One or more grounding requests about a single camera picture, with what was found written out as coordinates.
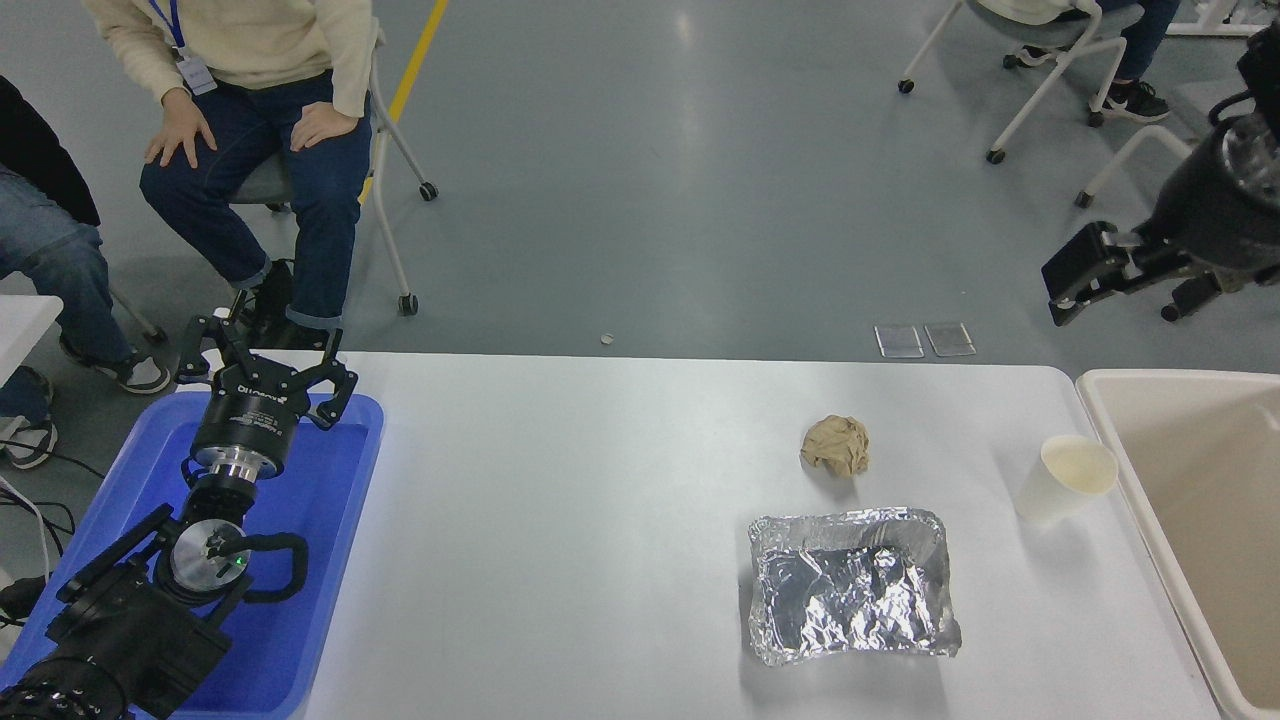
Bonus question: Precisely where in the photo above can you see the crumpled tan paper ball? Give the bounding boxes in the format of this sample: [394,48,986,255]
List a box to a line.
[799,414,871,478]

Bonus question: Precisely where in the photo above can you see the large pale bin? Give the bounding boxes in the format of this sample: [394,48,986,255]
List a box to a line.
[1076,368,1280,720]

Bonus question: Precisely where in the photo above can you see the crinkled foil tray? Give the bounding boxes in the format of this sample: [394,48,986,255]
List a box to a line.
[747,508,963,668]

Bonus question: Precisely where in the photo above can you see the white paper cup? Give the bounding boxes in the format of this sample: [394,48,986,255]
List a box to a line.
[1013,434,1120,529]

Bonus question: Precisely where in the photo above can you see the white side table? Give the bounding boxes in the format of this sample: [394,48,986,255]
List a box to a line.
[0,296,64,386]

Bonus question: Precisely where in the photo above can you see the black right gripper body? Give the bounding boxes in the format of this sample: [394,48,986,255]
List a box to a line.
[1145,115,1280,273]

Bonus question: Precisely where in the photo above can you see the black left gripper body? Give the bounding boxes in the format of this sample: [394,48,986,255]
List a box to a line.
[190,365,303,469]

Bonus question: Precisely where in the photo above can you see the blue plastic tray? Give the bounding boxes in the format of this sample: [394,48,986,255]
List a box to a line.
[0,392,385,719]

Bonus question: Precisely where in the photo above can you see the grey wheeled chair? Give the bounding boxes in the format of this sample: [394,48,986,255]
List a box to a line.
[228,18,439,317]

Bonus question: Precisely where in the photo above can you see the person wearing lanyard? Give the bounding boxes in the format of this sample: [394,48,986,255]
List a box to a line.
[80,0,383,351]

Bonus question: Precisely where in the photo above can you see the person's right hand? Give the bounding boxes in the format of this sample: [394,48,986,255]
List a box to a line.
[143,87,218,169]

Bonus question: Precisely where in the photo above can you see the white furniture base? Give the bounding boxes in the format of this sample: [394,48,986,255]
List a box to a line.
[1165,0,1280,39]

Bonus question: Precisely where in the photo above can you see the black floor cable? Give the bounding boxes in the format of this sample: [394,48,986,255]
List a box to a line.
[0,440,106,546]

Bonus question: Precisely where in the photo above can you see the person's left hand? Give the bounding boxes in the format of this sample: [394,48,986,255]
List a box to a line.
[288,100,361,152]

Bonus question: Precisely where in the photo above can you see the person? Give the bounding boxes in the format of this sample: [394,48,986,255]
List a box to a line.
[975,0,1183,124]
[0,75,171,471]

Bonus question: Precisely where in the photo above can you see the white floor cable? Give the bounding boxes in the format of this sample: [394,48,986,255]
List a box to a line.
[0,475,53,581]

